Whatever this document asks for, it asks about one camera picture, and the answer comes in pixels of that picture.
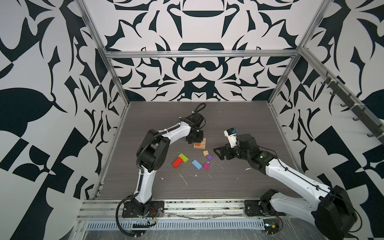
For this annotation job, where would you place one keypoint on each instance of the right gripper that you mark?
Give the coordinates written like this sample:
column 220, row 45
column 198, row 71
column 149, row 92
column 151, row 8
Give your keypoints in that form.
column 223, row 149

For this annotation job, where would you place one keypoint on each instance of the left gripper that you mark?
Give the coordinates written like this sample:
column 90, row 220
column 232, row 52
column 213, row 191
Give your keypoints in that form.
column 200, row 140

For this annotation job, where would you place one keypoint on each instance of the green wood block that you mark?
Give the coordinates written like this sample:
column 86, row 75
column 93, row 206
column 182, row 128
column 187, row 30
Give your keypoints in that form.
column 183, row 157

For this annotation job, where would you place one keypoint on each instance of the light blue wood block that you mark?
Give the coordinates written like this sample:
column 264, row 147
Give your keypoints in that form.
column 197, row 164

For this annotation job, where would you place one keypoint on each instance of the red arch wood block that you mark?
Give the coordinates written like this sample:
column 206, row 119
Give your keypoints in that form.
column 177, row 162

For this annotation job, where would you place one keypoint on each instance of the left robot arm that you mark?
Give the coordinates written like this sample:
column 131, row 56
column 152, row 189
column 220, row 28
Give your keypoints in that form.
column 153, row 150

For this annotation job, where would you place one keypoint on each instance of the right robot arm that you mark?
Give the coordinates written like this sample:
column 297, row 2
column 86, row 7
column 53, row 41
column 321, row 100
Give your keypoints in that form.
column 329, row 209

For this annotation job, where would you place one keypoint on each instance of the magenta wood block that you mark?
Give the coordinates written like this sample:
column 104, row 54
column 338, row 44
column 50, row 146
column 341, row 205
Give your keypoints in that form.
column 206, row 166

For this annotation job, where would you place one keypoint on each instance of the purple wood cube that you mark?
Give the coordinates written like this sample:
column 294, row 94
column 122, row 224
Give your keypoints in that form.
column 209, row 157

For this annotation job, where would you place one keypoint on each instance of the green lit controller board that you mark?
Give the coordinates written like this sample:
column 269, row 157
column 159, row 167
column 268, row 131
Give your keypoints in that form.
column 272, row 227

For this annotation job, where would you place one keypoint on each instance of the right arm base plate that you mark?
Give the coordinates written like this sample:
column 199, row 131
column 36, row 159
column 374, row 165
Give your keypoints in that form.
column 258, row 208

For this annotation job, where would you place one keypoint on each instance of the white slotted cable duct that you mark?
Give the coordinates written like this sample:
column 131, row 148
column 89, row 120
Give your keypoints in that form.
column 181, row 224

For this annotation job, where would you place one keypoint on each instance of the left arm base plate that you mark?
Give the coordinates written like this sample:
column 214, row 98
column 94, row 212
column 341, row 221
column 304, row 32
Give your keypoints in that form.
column 151, row 209

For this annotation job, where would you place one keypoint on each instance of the aluminium cage frame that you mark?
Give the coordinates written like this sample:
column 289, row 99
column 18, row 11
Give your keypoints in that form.
column 257, row 65

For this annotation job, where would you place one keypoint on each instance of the aluminium mounting rail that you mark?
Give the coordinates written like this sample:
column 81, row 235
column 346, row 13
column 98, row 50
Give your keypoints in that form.
column 195, row 209

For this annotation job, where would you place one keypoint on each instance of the grey wall hook rack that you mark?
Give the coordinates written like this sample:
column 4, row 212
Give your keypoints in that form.
column 350, row 102

